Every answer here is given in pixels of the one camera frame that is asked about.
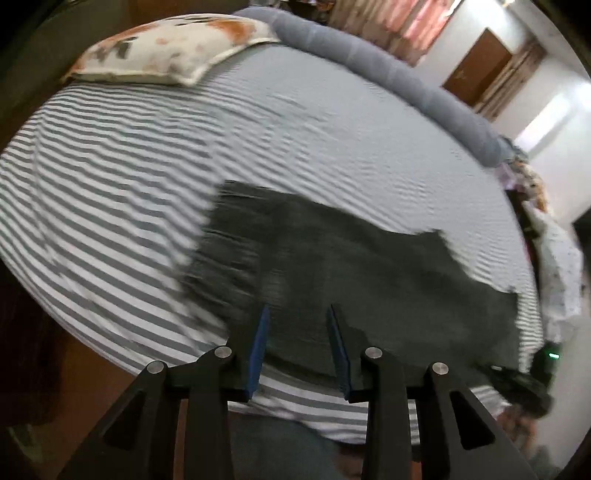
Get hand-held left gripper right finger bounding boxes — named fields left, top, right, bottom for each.
left=325, top=304, right=539, bottom=480

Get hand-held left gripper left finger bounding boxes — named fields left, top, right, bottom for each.
left=58, top=304, right=271, bottom=480

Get dark grey denim pants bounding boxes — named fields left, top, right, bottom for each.
left=182, top=181, right=520, bottom=384

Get person's grey clothing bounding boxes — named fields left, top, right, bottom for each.
left=228, top=410, right=365, bottom=480

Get white dotted cloth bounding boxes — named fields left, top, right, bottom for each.
left=531, top=203, right=585, bottom=342

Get grey white striped bed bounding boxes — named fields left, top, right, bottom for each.
left=0, top=41, right=546, bottom=444

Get pile of colourful clothes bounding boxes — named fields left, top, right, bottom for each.
left=496, top=136, right=550, bottom=213

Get grey bolster pillow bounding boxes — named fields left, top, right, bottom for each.
left=233, top=6, right=509, bottom=167

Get brown wooden door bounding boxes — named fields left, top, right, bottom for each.
left=442, top=28, right=513, bottom=109

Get white orange printed pillow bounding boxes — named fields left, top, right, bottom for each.
left=62, top=14, right=280, bottom=86

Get pink curtain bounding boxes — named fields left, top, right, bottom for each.
left=318, top=0, right=462, bottom=65

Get wooden door frame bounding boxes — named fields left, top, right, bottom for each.
left=475, top=37, right=548, bottom=121

